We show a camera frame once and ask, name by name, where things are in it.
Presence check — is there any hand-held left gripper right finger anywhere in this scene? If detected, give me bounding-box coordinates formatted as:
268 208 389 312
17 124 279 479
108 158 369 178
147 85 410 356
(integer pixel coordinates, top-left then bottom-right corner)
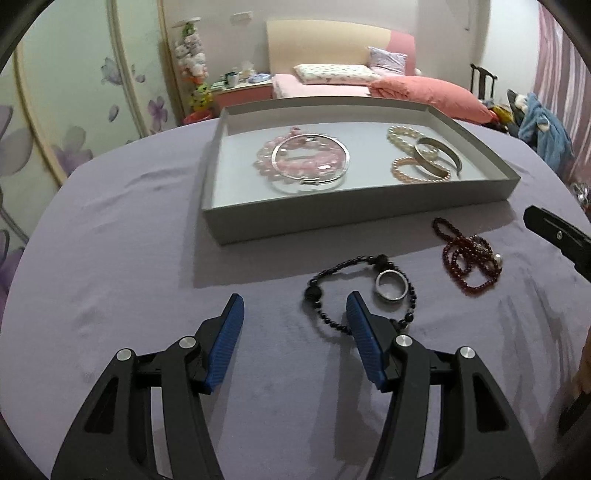
345 290 541 480

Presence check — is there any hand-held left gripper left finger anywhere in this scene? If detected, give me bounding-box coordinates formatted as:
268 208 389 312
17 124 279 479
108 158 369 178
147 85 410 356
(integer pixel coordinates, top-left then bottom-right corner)
51 293 245 480

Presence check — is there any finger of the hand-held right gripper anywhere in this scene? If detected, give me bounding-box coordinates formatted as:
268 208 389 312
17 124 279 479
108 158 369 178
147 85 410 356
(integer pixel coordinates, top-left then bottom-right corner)
524 205 591 278

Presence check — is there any black bead bracelet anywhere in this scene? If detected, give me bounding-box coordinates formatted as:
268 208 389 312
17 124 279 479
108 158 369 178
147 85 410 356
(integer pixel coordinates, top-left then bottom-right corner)
305 254 416 335

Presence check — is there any silver cuff bracelet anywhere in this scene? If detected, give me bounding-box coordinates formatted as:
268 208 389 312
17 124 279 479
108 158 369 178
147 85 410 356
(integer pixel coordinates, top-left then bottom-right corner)
414 136 464 178

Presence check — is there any grey shallow tray box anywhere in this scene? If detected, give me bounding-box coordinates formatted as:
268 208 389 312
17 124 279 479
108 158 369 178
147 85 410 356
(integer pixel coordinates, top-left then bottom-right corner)
201 96 522 245

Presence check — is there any pink pearl bracelet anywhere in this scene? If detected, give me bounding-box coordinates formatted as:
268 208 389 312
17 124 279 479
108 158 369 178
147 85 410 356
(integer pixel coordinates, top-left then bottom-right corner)
392 157 451 184

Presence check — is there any thin silver bangle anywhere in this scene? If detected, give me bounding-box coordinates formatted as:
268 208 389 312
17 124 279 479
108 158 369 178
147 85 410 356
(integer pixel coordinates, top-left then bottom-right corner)
271 134 352 186

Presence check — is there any white pearl bracelet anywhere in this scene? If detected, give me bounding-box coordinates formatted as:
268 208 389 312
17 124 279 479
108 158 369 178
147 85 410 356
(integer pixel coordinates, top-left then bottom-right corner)
387 124 439 160

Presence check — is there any pink crystal bead bracelet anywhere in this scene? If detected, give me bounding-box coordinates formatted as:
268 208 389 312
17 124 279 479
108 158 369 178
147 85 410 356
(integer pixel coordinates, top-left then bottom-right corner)
253 129 347 178

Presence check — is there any blue fleece garment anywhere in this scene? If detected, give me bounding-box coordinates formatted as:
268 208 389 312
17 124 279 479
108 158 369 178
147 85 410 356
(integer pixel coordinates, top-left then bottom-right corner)
517 92 575 167

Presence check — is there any pink curtain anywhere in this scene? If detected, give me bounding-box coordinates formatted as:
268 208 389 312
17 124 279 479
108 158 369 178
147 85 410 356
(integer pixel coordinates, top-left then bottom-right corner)
531 4 591 195

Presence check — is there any dark wooden chair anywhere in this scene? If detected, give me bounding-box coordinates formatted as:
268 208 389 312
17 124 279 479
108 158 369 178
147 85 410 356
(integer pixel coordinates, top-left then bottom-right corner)
470 63 499 102

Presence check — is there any folded pink quilt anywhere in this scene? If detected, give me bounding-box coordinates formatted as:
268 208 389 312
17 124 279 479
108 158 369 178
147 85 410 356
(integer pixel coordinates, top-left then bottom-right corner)
369 75 495 123

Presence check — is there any small lilac pillow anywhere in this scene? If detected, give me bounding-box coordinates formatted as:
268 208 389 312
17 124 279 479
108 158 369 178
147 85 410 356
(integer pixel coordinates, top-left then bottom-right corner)
368 46 409 75

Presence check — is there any pink nightstand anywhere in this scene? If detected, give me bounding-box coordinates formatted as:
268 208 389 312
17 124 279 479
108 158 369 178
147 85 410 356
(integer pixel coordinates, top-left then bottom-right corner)
210 76 274 112

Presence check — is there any bed with pink sheet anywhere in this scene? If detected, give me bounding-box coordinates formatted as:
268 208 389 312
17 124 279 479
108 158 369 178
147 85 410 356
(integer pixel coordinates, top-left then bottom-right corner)
270 74 375 100

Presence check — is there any white patterned pillow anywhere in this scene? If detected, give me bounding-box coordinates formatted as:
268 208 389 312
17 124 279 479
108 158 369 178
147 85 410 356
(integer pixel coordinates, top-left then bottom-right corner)
294 63 379 86

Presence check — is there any plush toy tower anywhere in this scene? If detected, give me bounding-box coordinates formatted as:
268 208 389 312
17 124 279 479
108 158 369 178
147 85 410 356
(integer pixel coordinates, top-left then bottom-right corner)
173 17 214 125

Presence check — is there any floral sliding door wardrobe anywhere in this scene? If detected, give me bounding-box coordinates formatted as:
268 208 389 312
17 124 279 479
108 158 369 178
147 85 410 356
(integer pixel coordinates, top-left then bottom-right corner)
0 0 181 296

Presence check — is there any cream and pink headboard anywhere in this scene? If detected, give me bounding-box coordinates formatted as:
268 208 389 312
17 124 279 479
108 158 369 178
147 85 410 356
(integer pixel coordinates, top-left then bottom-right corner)
266 19 419 77

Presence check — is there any silver ring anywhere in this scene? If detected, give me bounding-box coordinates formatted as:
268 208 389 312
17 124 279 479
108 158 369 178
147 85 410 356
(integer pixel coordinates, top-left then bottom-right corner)
374 270 411 303

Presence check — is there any dark red bead bracelet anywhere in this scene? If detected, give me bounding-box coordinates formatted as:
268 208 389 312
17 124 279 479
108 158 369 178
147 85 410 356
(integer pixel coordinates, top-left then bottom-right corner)
433 217 504 292

